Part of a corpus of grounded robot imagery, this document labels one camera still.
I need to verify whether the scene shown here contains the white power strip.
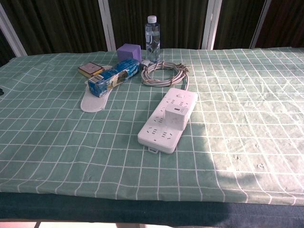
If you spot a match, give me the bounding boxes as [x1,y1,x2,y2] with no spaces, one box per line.
[137,87,199,155]

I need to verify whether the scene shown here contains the white USB charger adapter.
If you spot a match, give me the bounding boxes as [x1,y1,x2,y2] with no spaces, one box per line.
[163,106,190,131]

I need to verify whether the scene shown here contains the long blue carton box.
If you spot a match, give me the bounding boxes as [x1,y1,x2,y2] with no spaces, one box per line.
[87,58,141,98]

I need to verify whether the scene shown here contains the white shoe insole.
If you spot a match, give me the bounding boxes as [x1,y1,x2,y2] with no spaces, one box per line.
[80,65,114,114]

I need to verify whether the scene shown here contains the green checked tablecloth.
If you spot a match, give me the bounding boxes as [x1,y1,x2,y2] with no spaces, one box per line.
[0,47,304,206]

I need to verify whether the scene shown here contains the purple cube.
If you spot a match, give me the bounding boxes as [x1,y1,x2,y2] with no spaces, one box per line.
[116,43,143,63]

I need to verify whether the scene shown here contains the clear plastic water bottle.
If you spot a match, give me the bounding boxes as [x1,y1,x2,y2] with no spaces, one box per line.
[144,15,161,64]

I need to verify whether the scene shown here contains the white cable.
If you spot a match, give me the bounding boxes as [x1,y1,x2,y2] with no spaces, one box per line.
[141,60,190,92]

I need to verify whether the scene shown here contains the white frame post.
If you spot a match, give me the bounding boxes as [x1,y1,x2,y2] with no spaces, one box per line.
[98,0,117,52]
[201,0,223,50]
[249,0,273,49]
[0,4,28,57]

